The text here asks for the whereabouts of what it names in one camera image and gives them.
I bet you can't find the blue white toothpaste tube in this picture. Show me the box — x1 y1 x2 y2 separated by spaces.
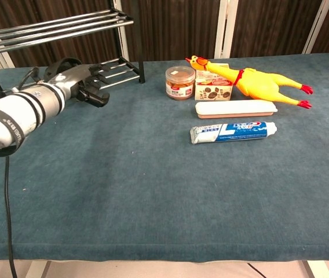
189 120 278 145

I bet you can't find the clear snack jar brown lid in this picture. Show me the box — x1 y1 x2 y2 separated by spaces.
165 65 196 101

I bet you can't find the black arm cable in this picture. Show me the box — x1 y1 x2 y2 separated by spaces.
4 67 41 278

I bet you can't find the black metal shoe rack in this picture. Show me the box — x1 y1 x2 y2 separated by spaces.
0 0 145 103

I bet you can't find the cookie box white brown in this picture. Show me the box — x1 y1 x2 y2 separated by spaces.
195 62 234 101

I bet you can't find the blue table cloth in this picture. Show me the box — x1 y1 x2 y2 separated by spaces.
0 52 329 263

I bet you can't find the black slipper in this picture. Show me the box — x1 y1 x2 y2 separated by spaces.
43 57 84 83

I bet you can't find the yellow rubber chicken toy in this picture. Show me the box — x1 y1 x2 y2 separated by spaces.
185 55 314 109

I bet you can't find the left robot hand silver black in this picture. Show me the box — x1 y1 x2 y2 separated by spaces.
44 64 110 108

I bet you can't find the brown pleated curtain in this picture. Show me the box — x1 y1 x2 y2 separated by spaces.
0 0 329 69

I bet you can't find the white oblong plastic case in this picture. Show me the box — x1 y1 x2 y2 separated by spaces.
195 100 278 120

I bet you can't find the white table leg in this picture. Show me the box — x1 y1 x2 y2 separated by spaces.
302 260 329 278

